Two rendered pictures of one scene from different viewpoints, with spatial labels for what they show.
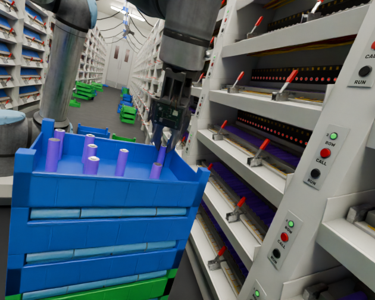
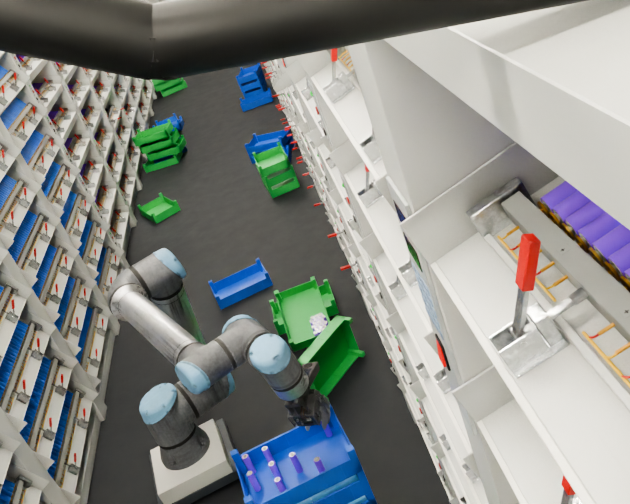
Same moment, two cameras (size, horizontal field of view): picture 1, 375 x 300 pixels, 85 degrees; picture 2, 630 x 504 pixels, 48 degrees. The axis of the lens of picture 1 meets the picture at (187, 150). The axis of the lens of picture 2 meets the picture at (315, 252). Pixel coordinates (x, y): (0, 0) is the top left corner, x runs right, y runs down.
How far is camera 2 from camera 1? 155 cm
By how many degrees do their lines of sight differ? 25
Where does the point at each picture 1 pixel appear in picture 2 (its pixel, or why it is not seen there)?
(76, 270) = not seen: outside the picture
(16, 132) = (181, 412)
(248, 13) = not seen: hidden behind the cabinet
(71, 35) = (173, 303)
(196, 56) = (297, 390)
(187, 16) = (277, 384)
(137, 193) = (312, 487)
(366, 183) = not seen: hidden behind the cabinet
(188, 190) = (345, 467)
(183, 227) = (361, 487)
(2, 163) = (188, 448)
